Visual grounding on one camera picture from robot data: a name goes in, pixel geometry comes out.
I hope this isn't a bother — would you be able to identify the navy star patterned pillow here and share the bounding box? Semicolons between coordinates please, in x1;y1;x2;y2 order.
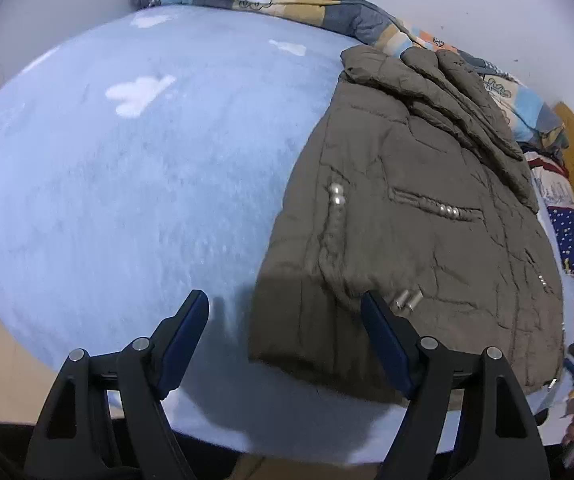
524;151;574;276

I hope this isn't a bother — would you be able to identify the colourful patchwork quilt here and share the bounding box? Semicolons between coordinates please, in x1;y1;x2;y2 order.
133;0;568;160

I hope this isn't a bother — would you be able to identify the olive brown puffer jacket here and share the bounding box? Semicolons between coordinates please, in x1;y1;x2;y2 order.
248;46;563;403

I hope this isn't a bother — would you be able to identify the light blue cloud bedsheet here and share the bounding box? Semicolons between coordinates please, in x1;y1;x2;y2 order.
0;3;574;466

